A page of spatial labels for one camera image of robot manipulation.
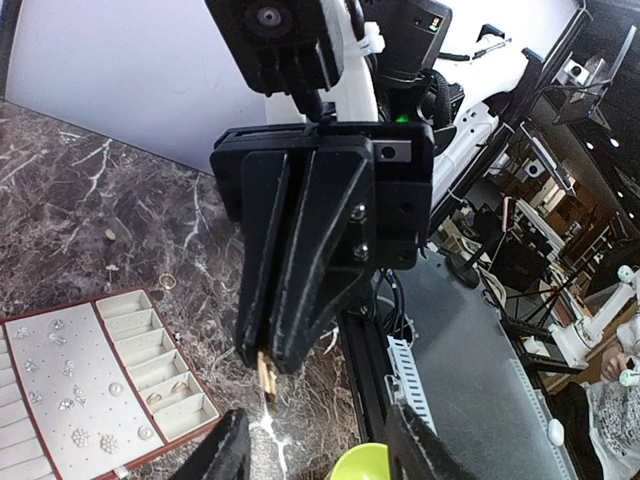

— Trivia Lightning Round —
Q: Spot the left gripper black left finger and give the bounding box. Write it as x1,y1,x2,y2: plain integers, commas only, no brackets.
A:
171,408,251,480

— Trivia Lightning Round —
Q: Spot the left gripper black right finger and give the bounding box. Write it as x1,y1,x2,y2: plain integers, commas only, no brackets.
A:
385,403,476,480

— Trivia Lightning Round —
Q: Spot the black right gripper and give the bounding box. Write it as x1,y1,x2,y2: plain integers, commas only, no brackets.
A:
210,122,433,374

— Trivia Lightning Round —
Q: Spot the brown ring earring tray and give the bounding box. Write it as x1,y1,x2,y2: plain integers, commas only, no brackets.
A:
1,289,220,479

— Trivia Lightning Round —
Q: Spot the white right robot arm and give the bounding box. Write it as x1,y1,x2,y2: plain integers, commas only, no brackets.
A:
207,1,541,374

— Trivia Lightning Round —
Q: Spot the green bowl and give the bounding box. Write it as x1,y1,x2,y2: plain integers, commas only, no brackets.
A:
327,443,391,480

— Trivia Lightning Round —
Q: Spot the white slotted cable duct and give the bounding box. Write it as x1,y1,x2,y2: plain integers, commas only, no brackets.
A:
384,336,436,434

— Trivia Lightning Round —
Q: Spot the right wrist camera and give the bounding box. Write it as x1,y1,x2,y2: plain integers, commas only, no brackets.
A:
204,0,389,124

